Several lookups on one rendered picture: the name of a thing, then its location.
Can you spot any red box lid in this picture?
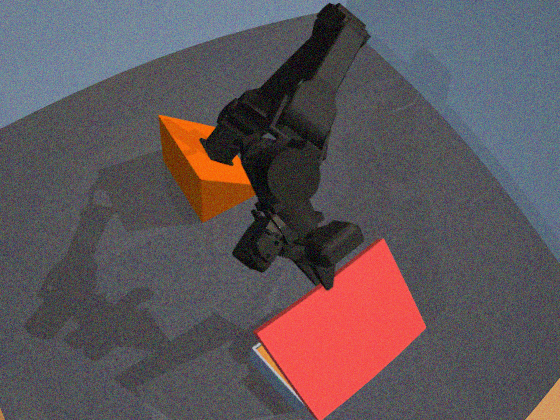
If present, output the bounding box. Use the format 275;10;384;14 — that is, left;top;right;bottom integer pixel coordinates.
253;239;426;420

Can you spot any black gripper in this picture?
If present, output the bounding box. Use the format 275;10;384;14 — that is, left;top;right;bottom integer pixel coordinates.
254;196;365;291

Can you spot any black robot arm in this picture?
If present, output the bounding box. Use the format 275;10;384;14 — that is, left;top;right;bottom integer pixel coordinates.
199;3;371;272

